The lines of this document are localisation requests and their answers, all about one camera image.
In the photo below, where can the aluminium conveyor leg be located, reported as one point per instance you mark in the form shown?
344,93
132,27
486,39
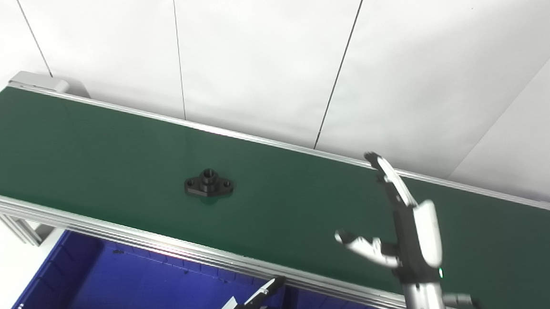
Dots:
17,229

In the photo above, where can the blue bin holding white part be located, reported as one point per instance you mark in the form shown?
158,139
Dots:
128,284

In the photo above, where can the grey conveyor motor box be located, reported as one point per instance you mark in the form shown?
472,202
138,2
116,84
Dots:
45,83

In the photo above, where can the black flange part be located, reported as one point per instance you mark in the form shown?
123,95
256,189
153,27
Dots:
208,185

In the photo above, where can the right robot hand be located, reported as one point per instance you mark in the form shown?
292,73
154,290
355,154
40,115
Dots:
417,244

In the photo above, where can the green conveyor belt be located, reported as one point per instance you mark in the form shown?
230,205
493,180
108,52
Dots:
112,163
108,230

